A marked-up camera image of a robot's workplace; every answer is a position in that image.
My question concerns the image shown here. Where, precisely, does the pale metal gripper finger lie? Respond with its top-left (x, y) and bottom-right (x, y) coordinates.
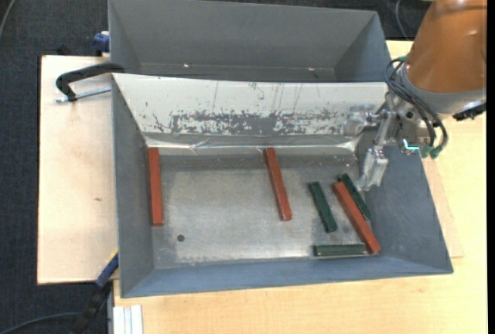
top-left (354, 146), bottom-right (389, 193)
top-left (343, 104), bottom-right (382, 137)

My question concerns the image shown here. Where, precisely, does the dark green flat block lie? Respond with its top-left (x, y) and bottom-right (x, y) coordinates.
top-left (312, 243), bottom-right (369, 258)
top-left (307, 181), bottom-right (338, 234)
top-left (336, 172), bottom-right (373, 222)

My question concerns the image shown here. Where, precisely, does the red-brown flat block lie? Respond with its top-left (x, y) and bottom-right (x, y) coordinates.
top-left (262, 147), bottom-right (293, 223)
top-left (332, 181), bottom-right (382, 255)
top-left (147, 147), bottom-right (165, 227)

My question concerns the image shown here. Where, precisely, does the grey metal bin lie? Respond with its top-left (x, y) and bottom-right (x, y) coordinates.
top-left (107, 0), bottom-right (454, 298)

